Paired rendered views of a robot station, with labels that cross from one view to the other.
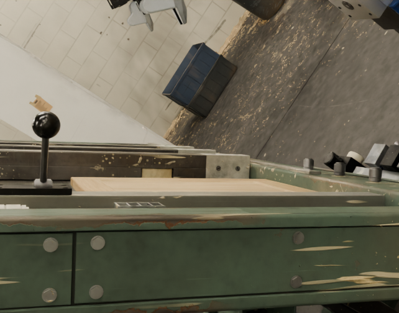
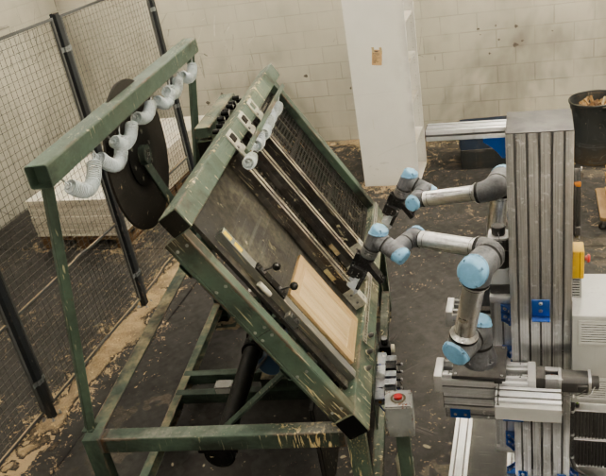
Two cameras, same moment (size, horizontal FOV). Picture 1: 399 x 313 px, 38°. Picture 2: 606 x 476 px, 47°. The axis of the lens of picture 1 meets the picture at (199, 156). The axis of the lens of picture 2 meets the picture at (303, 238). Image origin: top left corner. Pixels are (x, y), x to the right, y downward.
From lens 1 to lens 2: 2.42 m
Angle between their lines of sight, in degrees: 20
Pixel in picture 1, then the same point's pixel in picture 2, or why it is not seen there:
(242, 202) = (318, 340)
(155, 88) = (466, 102)
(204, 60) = not seen: hidden behind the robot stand
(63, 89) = (399, 62)
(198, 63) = not seen: hidden behind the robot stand
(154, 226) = (283, 343)
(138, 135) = (407, 137)
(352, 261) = (311, 385)
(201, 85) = (483, 149)
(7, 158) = (291, 222)
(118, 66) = (462, 61)
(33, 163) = (296, 231)
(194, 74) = not seen: hidden behind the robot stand
